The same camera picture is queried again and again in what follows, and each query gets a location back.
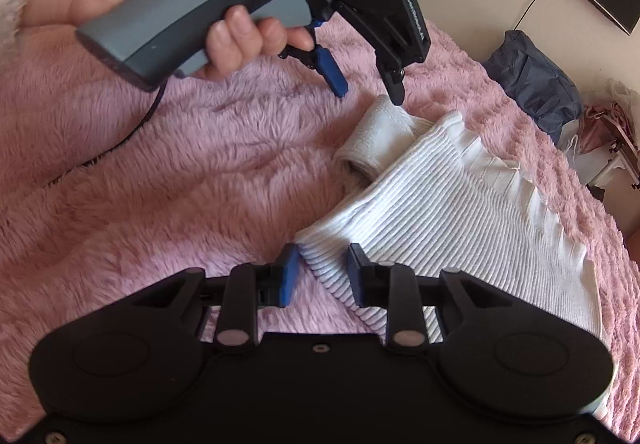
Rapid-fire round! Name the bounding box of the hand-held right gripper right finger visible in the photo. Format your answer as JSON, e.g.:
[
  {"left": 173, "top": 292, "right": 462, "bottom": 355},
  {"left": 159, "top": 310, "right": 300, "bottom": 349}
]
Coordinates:
[{"left": 347, "top": 243, "right": 506, "bottom": 350}]

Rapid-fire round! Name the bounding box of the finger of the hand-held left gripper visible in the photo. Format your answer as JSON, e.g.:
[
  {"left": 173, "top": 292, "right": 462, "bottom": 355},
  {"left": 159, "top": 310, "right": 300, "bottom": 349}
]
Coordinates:
[
  {"left": 277, "top": 42, "right": 349, "bottom": 99},
  {"left": 375, "top": 56, "right": 408, "bottom": 106}
]

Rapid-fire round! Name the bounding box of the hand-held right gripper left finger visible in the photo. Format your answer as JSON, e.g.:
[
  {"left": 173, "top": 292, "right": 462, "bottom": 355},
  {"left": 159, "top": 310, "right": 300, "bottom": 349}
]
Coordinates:
[{"left": 132, "top": 243, "right": 301, "bottom": 356}]

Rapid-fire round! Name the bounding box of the white cable-knit sweater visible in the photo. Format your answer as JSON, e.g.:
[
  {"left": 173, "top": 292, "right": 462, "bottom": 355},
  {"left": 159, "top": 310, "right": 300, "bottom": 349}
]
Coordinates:
[{"left": 292, "top": 94, "right": 615, "bottom": 425}]

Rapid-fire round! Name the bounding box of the blue fabric bag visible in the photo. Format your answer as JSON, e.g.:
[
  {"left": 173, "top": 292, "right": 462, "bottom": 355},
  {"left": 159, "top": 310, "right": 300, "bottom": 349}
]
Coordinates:
[{"left": 482, "top": 30, "right": 584, "bottom": 147}]

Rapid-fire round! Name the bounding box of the pink fluffy blanket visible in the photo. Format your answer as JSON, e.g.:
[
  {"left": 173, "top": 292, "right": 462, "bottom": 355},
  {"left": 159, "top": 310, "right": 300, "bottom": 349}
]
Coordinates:
[{"left": 0, "top": 16, "right": 640, "bottom": 440}]

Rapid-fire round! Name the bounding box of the pink satin cloth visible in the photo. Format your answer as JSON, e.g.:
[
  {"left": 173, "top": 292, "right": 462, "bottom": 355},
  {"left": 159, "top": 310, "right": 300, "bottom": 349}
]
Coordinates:
[{"left": 582, "top": 102, "right": 638, "bottom": 155}]

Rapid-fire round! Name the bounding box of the translucent plastic bag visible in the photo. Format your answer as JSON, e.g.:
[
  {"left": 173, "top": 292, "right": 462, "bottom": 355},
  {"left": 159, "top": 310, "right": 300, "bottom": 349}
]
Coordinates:
[{"left": 604, "top": 78, "right": 640, "bottom": 115}]

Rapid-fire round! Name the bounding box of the white metal rack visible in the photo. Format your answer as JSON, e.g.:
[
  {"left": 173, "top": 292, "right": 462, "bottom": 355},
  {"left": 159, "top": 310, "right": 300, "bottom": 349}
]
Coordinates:
[{"left": 587, "top": 144, "right": 640, "bottom": 191}]

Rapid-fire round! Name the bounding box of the black monitor cable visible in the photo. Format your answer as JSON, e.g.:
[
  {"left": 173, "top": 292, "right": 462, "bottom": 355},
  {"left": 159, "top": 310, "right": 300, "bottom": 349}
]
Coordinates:
[{"left": 514, "top": 0, "right": 553, "bottom": 33}]

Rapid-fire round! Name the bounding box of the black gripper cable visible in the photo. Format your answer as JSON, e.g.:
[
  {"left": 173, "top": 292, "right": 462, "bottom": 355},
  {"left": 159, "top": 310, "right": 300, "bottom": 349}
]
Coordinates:
[{"left": 45, "top": 76, "right": 168, "bottom": 187}]

